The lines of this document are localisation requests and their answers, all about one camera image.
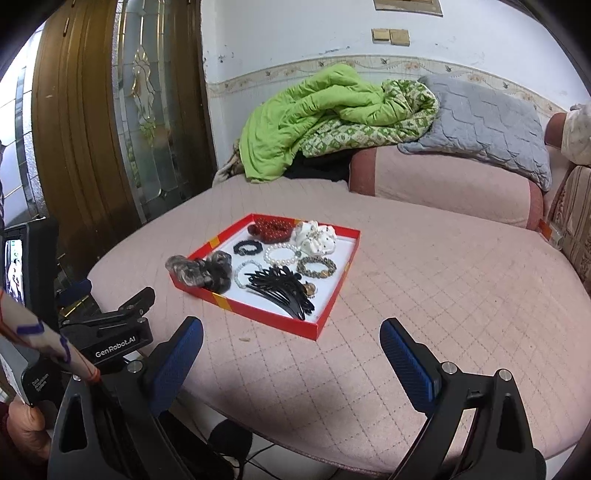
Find grey black organza scrunchie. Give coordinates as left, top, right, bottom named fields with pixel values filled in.
left=165, top=251, right=232, bottom=294

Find clear crystal bead bracelet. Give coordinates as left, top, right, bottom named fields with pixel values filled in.
left=231, top=259, right=264, bottom=290

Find black elastic hair tie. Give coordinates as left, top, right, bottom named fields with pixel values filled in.
left=232, top=239, right=264, bottom=257

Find black claw hair clip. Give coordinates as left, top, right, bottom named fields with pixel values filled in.
left=245, top=266, right=315, bottom=321

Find red shallow tray box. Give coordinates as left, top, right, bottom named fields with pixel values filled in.
left=165, top=214, right=361, bottom=340

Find gold charm trinket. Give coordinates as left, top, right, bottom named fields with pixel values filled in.
left=303, top=282, right=318, bottom=298

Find red dotted scrunchie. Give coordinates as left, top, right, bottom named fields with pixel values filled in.
left=247, top=217, right=294, bottom=244

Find pearl bracelet with green bead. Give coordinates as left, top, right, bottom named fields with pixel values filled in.
left=262, top=242, right=304, bottom=268

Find white spotted scrunchie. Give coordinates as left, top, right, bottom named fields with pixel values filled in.
left=290, top=221, right=337, bottom=256

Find person left hand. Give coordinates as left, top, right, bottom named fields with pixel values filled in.
left=6, top=397, right=51, bottom=461

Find phone mounted on gripper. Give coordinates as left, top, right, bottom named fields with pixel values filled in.
left=1, top=218, right=59, bottom=325

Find patterned sleeve with blue marks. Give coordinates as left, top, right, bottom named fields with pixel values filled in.
left=1, top=290, right=100, bottom=383

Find pink quilted mattress cover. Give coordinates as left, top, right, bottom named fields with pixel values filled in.
left=89, top=178, right=590, bottom=473

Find wooden glass door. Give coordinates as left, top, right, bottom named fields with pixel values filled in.
left=32, top=1, right=216, bottom=278

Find plastic bottle orange label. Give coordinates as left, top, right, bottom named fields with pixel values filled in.
left=538, top=220, right=564, bottom=251

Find pink bolster cushion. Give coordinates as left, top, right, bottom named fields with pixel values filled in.
left=349, top=146, right=544, bottom=230

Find striped floral sofa cushion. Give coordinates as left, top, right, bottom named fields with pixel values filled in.
left=550, top=166, right=591, bottom=293

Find grey quilted pillow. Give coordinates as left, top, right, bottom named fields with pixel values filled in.
left=398, top=74, right=552, bottom=193

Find white patterned cloth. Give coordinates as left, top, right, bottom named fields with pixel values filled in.
left=560, top=103, right=591, bottom=166

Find green quilted blanket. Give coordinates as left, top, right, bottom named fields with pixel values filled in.
left=239, top=64, right=440, bottom=182

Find beige wall switch plates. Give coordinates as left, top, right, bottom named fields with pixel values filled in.
left=372, top=28, right=411, bottom=47

